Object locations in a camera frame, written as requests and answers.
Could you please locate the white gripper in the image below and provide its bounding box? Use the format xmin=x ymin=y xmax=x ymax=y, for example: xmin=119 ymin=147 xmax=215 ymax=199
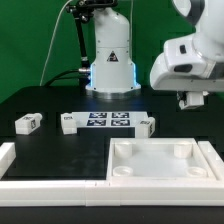
xmin=150 ymin=34 xmax=224 ymax=109

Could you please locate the white square table top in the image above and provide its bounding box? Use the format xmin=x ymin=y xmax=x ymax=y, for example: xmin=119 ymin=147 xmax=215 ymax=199
xmin=107 ymin=138 xmax=217 ymax=181

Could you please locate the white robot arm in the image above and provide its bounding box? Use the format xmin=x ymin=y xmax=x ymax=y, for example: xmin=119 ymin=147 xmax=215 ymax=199
xmin=86 ymin=0 xmax=224 ymax=109

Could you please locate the fiducial marker sheet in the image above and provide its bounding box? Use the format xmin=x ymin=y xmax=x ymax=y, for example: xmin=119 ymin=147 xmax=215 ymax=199
xmin=73 ymin=111 xmax=148 ymax=128

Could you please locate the white U-shaped fence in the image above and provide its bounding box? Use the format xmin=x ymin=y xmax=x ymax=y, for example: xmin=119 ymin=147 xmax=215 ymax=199
xmin=0 ymin=141 xmax=224 ymax=207

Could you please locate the black camera stand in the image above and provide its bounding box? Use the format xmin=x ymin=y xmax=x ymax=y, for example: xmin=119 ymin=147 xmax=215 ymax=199
xmin=66 ymin=0 xmax=118 ymax=67

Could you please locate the black cable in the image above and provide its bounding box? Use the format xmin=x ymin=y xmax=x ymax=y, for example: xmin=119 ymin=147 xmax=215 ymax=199
xmin=43 ymin=68 xmax=92 ymax=88

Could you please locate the white cable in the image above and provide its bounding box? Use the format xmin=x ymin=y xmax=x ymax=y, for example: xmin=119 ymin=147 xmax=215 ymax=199
xmin=39 ymin=0 xmax=75 ymax=87

